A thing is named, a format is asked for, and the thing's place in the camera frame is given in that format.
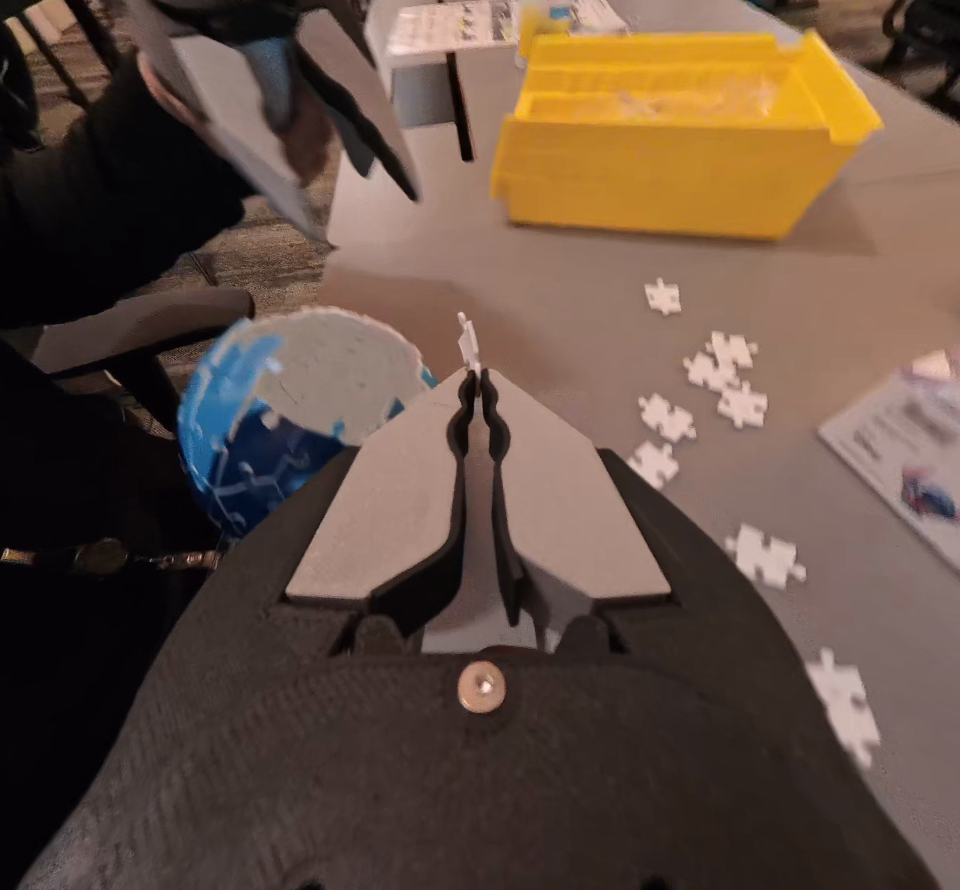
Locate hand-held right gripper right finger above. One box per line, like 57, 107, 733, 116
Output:
480, 369, 674, 629

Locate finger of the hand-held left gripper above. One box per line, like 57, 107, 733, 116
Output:
296, 9, 421, 203
112, 0, 331, 246

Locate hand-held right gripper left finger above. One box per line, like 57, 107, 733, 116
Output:
283, 369, 481, 640

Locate blue puzzle ball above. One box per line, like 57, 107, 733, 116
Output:
177, 305, 440, 537

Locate white curved jigsaw piece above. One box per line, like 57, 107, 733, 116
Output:
456, 311, 483, 381

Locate white puzzle pieces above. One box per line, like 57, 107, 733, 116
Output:
626, 277, 882, 771

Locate person's left forearm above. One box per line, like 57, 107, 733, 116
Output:
0, 58, 256, 329

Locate cartoon printed puzzle box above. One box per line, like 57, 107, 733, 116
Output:
817, 350, 960, 572

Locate person's left hand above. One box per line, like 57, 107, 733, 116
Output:
287, 82, 336, 185

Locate printed paper sheets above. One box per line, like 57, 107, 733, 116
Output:
386, 0, 627, 56

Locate black badge reel clip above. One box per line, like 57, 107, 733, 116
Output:
0, 538, 230, 576

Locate yellow plastic bin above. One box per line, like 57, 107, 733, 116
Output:
491, 28, 885, 240

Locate clear plastic bag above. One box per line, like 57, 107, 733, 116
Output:
622, 73, 796, 119

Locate black mesh office chair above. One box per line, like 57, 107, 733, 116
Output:
881, 0, 960, 107

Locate black post on grey base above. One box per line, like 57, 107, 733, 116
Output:
390, 50, 477, 164

